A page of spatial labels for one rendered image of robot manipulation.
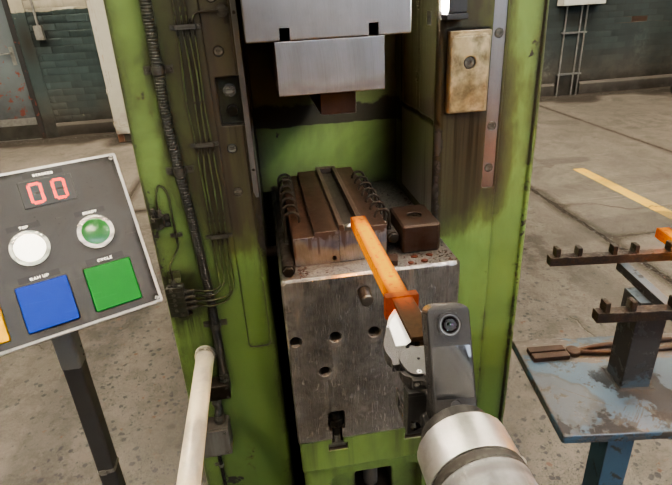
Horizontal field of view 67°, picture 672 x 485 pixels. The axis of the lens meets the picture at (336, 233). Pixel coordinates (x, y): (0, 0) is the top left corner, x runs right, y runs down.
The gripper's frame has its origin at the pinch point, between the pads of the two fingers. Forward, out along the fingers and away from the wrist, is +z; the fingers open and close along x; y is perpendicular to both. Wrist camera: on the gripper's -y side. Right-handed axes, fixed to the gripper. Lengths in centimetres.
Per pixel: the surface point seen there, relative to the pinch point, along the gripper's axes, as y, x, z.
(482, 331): 49, 38, 54
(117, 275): 4, -43, 26
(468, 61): -23, 29, 55
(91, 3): -36, -187, 576
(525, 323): 107, 96, 128
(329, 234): 7.8, -4.8, 40.9
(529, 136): -5, 46, 56
